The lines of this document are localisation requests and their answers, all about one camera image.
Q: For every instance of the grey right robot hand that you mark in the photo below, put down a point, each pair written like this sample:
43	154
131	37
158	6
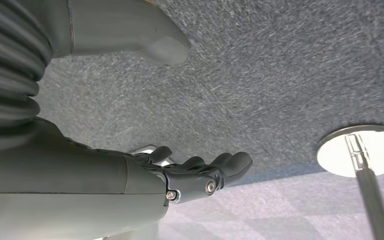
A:
62	172

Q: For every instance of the chrome pole with round base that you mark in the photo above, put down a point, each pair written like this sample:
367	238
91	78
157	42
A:
372	198

